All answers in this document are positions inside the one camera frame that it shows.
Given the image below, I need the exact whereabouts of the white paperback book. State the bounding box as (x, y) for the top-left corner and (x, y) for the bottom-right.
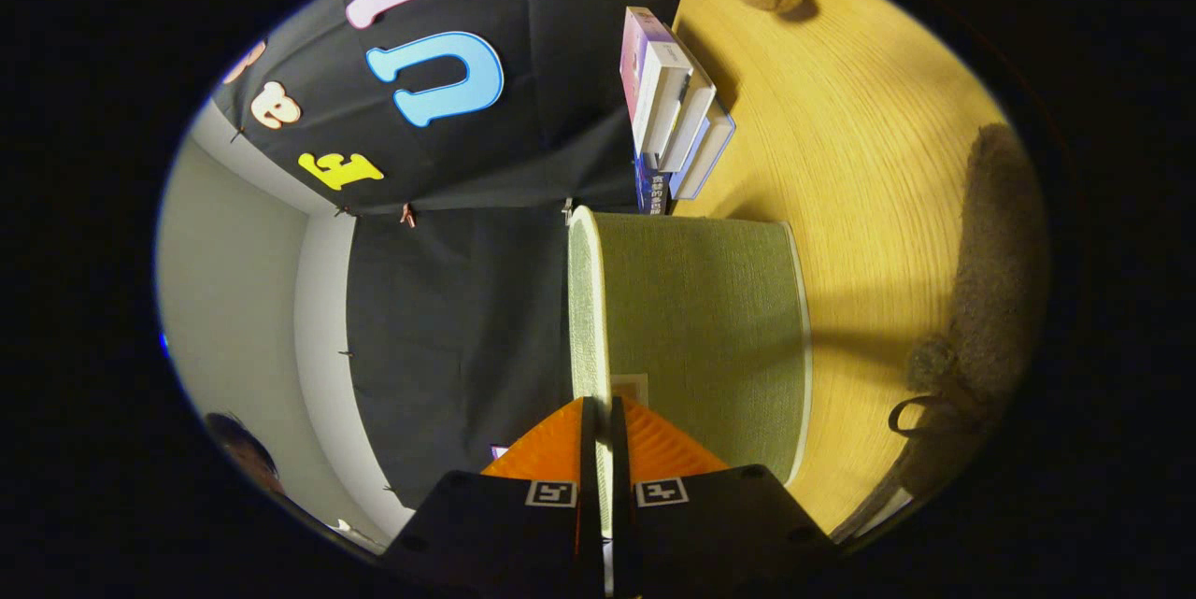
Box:
(659, 66), (719, 175)

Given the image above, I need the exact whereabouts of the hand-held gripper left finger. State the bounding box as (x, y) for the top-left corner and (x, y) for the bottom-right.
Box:
(378, 396), (601, 599)

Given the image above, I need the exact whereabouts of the dark blue book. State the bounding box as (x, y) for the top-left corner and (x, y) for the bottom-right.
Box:
(634, 150), (676, 215)

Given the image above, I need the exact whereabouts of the brown fuzzy shoe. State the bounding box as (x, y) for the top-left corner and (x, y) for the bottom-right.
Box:
(832, 122), (1047, 544)

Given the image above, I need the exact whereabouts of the light blue book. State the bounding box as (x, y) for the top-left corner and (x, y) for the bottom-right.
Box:
(673, 99), (737, 203)

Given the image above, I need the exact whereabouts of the pink cover book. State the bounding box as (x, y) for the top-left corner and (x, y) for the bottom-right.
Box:
(619, 6), (694, 156)

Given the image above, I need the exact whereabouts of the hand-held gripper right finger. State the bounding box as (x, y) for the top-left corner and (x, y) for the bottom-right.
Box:
(609, 395), (842, 599)

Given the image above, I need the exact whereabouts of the green fabric storage box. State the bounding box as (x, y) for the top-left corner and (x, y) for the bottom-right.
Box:
(565, 205), (814, 539)

